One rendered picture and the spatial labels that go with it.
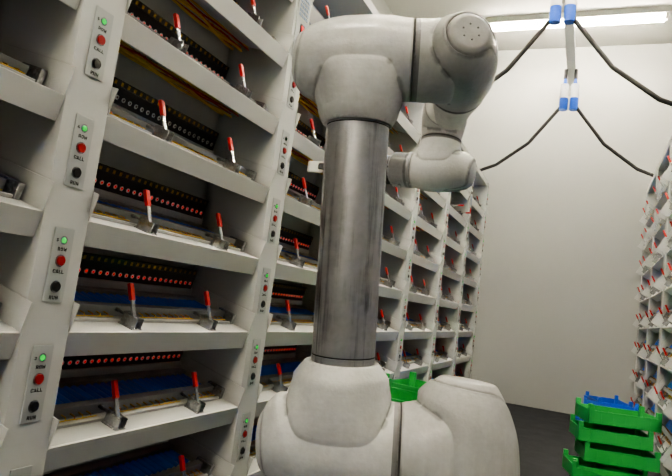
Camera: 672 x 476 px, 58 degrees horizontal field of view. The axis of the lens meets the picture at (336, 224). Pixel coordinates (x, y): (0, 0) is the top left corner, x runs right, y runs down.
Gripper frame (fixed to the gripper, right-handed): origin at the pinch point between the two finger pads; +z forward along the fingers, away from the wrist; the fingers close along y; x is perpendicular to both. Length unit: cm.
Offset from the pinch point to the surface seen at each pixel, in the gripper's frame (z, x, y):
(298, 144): 12.6, 9.0, 9.6
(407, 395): -20, -61, 42
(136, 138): 12, -9, -57
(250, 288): 13.3, -34.8, -4.8
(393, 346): 14, -53, 135
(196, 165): 12.3, -9.6, -37.2
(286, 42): 12.9, 33.9, -5.3
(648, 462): -97, -85, 152
